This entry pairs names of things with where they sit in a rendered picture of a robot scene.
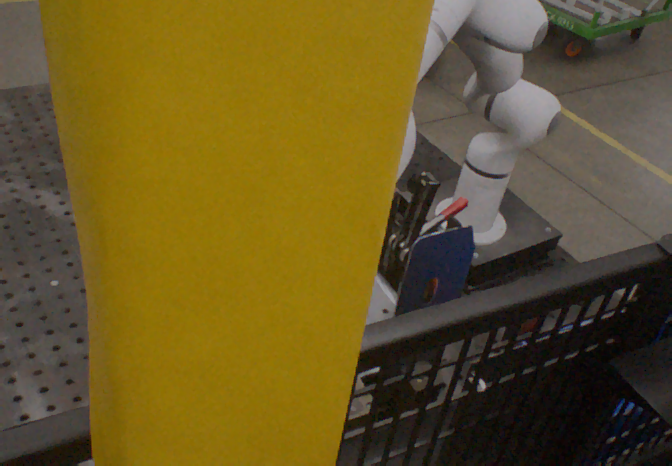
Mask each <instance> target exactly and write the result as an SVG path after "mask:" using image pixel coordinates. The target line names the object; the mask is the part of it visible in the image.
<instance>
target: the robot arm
mask: <svg viewBox="0 0 672 466"><path fill-rule="evenodd" d="M547 28H548V19H547V15H546V12H545V10H544V8H543V7H542V5H541V4H540V3H539V2H538V1H537V0H435V3H434V7H433V12H432V17H431V21H430V26H429V31H428V35H427V40H426V45H425V49H424V54H423V59H422V63H421V68H420V73H419V77H418V82H417V84H418V83H419V81H420V80H421V79H422V77H423V76H424V75H425V73H426V72H427V71H428V69H429V68H430V67H431V65H432V64H433V63H434V61H435V60H436V59H437V58H438V56H439V55H440V54H441V52H442V51H443V50H444V48H445V47H446V45H447V44H448V43H449V41H450V40H451V41H452V42H454V43H455V44H456V45H457V46H458V47H459V48H460V49H461V50H462V51H463V52H464V53H465V54H466V55H467V56H468V57H469V58H470V59H471V60H472V62H473V64H474V67H475V70H476V71H475V72H474V74H473V75H472V76H471V77H470V79H469V81H468V82H467V84H466V85H465V87H464V88H465V89H464V92H463V100H464V103H465V105H466V107H467V108H468V109H469V110H470V111H471V112H472V113H474V114H475V115H477V116H479V117H481V118H483V119H485V120H487V121H489V122H491V123H493V124H495V125H497V126H499V127H501V128H503V129H505V130H506V131H507V132H508V133H491V132H487V133H480V134H478V135H476V136H475V137H474V138H473V139H472V141H471V143H470V145H469V148H468V151H467V154H466V157H465V160H464V164H463V167H462V170H461V174H460V177H459V180H458V183H457V187H456V190H455V193H454V197H452V198H448V199H446V200H443V201H442V202H440V203H439V205H438V206H437V208H436V210H435V217H436V216H437V215H439V214H440V212H441V211H443V210H444V209H445V208H447V207H448V206H449V205H451V204H452V203H453V202H455V201H456V200H458V199H459V198H460V197H463V198H466V199H467V200H468V201H469V203H467V204H468V207H466V208H465V209H464V210H462V211H461V212H459V213H458V214H457V215H455V216H454V217H455V218H456V219H457V220H458V221H459V222H460V223H461V224H462V226H466V225H472V227H473V233H474V242H475V245H488V244H492V243H495V242H497V241H499V240H500V239H501V238H502V237H503V235H504V233H505V230H506V224H505V220H504V219H503V217H502V216H501V214H500V213H499V207H500V204H501V201H502V198H503V195H504V193H505V190H506V187H507V184H508V181H509V179H510V176H511V173H512V170H513V168H514V165H515V162H516V160H517V158H518V156H519V155H520V153H521V152H522V151H524V150H525V149H526V148H528V147H530V146H532V145H534V144H536V143H538V142H540V141H542V140H543V139H545V138H546V137H548V136H549V135H550V134H552V133H553V132H554V130H555V129H556V128H557V126H558V125H559V122H560V119H561V106H560V103H559V101H558V100H557V98H556V97H555V96H554V95H552V94H551V93H549V92H548V91H546V90H544V89H542V88H540V87H538V86H536V85H533V84H531V83H529V82H527V81H525V80H522V79H520V77H521V75H522V72H523V55H522V53H527V52H530V51H532V50H533V49H535V48H536V47H537V46H538V45H539V44H541V43H542V41H543V39H544V37H545V35H546V34H547ZM415 141H416V128H415V122H414V117H413V113H412V110H411V114H410V119H409V124H408V128H407V133H406V138H405V142H404V147H403V152H402V156H401V161H400V166H399V170H398V175H397V180H398V179H399V177H400V176H401V174H402V173H403V171H404V169H405V168H406V166H407V165H408V163H409V161H410V159H411V157H412V155H413V152H414V148H415ZM397 180H396V182H397Z"/></svg>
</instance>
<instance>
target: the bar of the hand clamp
mask: <svg viewBox="0 0 672 466"><path fill-rule="evenodd" d="M440 186H441V182H440V181H437V180H436V179H435V178H434V177H433V176H432V175H431V174H430V173H420V175H419V177H418V179H417V178H416V177H411V178H409V179H408V181H407V189H408V191H409V192H410V193H412V196H411V198H410V201H409V204H408V206H407V209H406V212H405V214H404V217H403V220H402V222H401V225H400V228H399V230H398V233H397V236H396V238H395V241H394V244H393V246H392V250H393V251H400V248H399V247H398V244H399V242H400V241H403V240H404V239H406V238H407V239H406V241H405V244H404V246H403V249H402V251H401V254H400V257H399V259H400V260H402V259H401V258H402V253H403V251H404V250H405V249H407V248H408V247H412V245H413V244H414V242H415V241H416V240H417V239H418V237H419V235H420V232H421V230H422V227H423V225H424V222H425V220H426V217H427V215H428V212H429V210H430V207H431V205H432V202H433V200H434V197H435V195H436V192H437V190H438V187H440Z"/></svg>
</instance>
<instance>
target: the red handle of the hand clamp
mask: <svg viewBox="0 0 672 466"><path fill-rule="evenodd" d="M467 203H469V201H468V200H467V199H466V198H463V197H460V198H459V199H458V200H456V201H455V202H453V203H452V204H451V205H449V206H448V207H447V208H445V209H444V210H443V211H441V212H440V214H439V215H437V216H436V217H434V218H433V219H432V220H430V221H429V222H428V223H426V224H425V225H424V226H423V227H422V230H421V232H420V235H419V237H418V239H419V238H420V237H422V236H424V235H428V234H429V233H431V232H432V231H434V230H435V229H436V228H438V227H439V226H440V225H442V224H443V223H444V222H446V221H448V217H449V215H451V214H453V215H454V216H455V215H457V214H458V213H459V212H461V211H462V210H464V209H465V208H466V207H468V204H467ZM406 239H407V238H406ZM406 239H404V240H403V241H400V242H399V244H398V247H399V248H400V250H401V251H402V249H403V246H404V244H405V241H406Z"/></svg>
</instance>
